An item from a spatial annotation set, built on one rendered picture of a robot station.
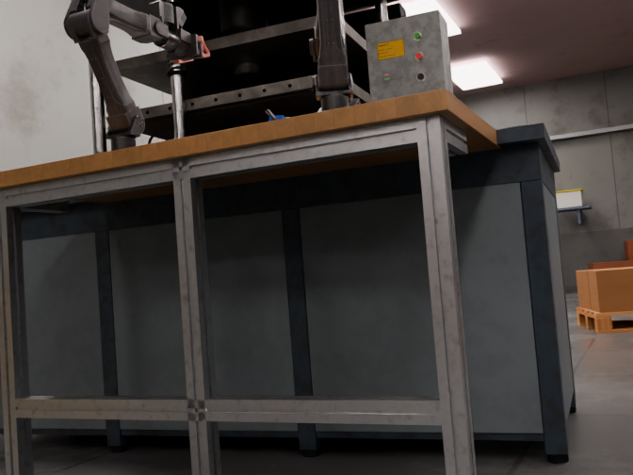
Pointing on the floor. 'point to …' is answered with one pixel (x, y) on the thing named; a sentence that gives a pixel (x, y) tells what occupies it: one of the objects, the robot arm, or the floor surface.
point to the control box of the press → (408, 56)
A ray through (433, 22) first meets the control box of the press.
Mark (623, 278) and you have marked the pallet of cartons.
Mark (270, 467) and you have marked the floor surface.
